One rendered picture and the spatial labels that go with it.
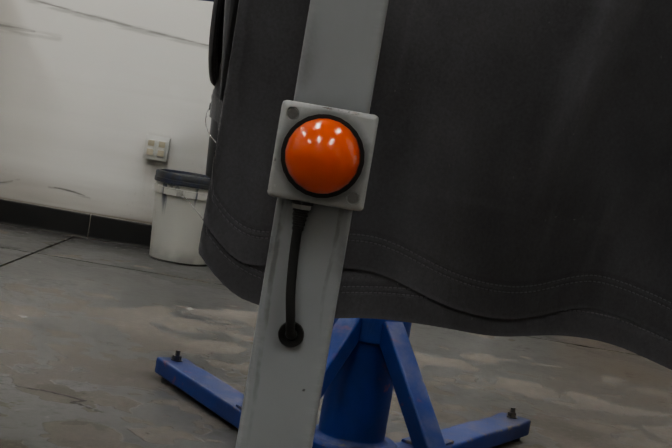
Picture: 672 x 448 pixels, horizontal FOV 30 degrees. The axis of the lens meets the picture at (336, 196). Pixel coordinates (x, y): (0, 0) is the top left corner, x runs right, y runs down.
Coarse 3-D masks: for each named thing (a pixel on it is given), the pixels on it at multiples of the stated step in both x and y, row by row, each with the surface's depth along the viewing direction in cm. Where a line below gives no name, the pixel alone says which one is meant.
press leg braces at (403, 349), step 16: (352, 320) 222; (336, 336) 220; (352, 336) 221; (384, 336) 222; (400, 336) 222; (336, 352) 217; (384, 352) 222; (400, 352) 219; (336, 368) 218; (400, 368) 217; (416, 368) 218; (400, 384) 216; (416, 384) 216; (400, 400) 216; (416, 400) 213; (416, 416) 211; (432, 416) 212; (416, 432) 211; (432, 432) 210
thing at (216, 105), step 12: (216, 0) 96; (216, 12) 96; (216, 24) 96; (216, 36) 97; (216, 48) 98; (216, 60) 99; (216, 72) 101; (216, 84) 102; (216, 96) 102; (216, 108) 102; (216, 120) 102
